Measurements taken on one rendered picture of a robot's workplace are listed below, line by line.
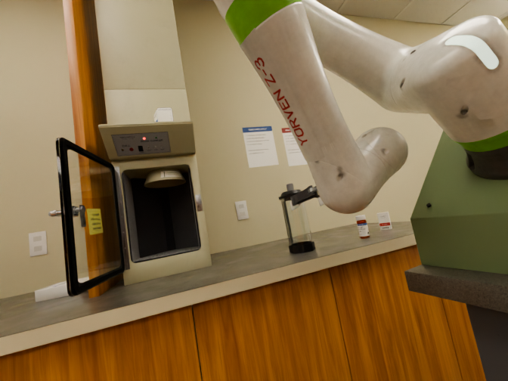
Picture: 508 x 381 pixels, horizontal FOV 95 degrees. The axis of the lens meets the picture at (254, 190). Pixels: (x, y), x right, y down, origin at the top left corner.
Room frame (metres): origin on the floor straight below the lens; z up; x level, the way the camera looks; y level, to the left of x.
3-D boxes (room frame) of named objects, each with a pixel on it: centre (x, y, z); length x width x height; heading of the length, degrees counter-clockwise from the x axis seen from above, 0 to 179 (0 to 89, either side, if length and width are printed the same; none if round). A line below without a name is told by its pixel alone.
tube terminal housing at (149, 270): (1.04, 0.41, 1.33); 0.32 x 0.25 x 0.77; 107
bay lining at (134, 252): (1.04, 0.41, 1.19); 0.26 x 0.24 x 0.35; 107
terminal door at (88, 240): (0.71, 0.49, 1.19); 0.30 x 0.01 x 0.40; 9
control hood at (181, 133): (0.86, 0.36, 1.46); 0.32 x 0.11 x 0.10; 107
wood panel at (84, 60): (1.00, 0.63, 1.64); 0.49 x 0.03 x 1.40; 17
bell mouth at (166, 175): (1.02, 0.38, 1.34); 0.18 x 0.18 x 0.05
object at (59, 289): (0.92, 0.77, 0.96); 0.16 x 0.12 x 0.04; 95
